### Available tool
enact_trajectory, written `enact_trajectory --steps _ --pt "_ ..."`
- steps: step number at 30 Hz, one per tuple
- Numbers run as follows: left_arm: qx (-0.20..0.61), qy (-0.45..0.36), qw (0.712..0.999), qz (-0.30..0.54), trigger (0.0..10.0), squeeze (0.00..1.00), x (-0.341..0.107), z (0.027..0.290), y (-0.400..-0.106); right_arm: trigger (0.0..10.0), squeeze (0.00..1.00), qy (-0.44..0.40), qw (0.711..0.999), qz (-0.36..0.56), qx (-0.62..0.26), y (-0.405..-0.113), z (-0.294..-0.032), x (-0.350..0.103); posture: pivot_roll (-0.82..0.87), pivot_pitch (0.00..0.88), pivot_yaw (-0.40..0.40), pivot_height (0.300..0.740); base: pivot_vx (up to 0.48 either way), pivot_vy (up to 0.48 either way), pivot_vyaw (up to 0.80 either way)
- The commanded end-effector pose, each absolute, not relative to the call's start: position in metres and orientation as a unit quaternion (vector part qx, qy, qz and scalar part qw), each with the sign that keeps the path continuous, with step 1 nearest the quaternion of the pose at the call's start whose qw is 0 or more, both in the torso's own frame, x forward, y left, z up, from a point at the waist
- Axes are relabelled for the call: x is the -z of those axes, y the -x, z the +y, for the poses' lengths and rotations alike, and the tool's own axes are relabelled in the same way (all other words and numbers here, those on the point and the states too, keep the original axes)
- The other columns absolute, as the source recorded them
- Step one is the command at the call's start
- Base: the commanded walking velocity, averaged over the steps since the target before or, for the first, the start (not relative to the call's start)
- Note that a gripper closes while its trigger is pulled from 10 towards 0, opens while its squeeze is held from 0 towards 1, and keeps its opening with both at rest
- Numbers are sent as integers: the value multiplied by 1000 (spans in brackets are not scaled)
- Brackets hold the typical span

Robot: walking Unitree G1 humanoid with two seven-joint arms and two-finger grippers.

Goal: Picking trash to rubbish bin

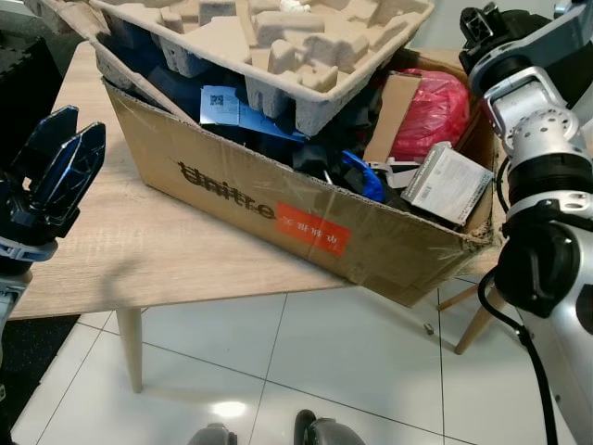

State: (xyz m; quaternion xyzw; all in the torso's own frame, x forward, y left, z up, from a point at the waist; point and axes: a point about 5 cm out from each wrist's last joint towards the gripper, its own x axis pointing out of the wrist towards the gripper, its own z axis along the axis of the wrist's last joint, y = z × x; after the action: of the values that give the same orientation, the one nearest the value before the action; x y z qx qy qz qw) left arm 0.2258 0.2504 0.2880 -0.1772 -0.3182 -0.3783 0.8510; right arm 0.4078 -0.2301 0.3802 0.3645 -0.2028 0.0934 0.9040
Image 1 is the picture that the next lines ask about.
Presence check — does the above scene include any Unitree print cardboard box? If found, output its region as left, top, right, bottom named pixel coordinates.
left=91, top=37, right=506, bottom=309

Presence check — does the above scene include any grey robot left foot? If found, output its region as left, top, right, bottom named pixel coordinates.
left=188, top=423, right=238, bottom=445

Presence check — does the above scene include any small moulded pulp tray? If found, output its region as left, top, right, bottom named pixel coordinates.
left=23, top=0, right=112, bottom=43

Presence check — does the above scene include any large moulded pulp tray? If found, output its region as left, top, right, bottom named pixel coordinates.
left=88, top=0, right=436, bottom=138

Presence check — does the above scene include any blue printed card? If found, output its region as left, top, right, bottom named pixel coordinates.
left=199, top=85, right=307, bottom=142

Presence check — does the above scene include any black foam mat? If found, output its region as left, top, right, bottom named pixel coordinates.
left=0, top=32, right=66, bottom=172

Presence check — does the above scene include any grey robot right foot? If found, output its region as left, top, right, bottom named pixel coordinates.
left=294, top=409, right=368, bottom=445

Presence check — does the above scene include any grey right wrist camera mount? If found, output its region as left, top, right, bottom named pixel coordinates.
left=496, top=0, right=593, bottom=70

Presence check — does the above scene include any blue plastic part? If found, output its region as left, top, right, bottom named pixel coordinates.
left=336, top=150, right=386, bottom=205

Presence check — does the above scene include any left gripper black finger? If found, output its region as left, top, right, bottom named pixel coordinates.
left=32, top=122, right=106, bottom=237
left=14, top=107, right=80, bottom=186

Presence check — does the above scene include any plain brown cardboard piece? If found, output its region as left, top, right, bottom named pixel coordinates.
left=363, top=74, right=423, bottom=166

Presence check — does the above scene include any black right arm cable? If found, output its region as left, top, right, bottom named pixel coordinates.
left=476, top=267, right=562, bottom=445

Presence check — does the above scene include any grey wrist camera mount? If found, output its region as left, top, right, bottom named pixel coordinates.
left=0, top=236, right=52, bottom=275
left=496, top=0, right=593, bottom=70

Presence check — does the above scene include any small white labelled box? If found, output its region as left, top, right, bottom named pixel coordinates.
left=401, top=142, right=495, bottom=226

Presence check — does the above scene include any red plastic bag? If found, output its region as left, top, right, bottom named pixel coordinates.
left=389, top=68, right=472, bottom=164

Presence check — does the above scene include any grey robot foot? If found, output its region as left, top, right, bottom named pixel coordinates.
left=188, top=423, right=238, bottom=445
left=294, top=409, right=368, bottom=445

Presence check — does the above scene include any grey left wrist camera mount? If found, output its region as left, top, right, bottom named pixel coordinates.
left=0, top=236, right=52, bottom=275

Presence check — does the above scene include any light wooden table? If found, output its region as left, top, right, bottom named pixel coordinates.
left=7, top=42, right=593, bottom=395

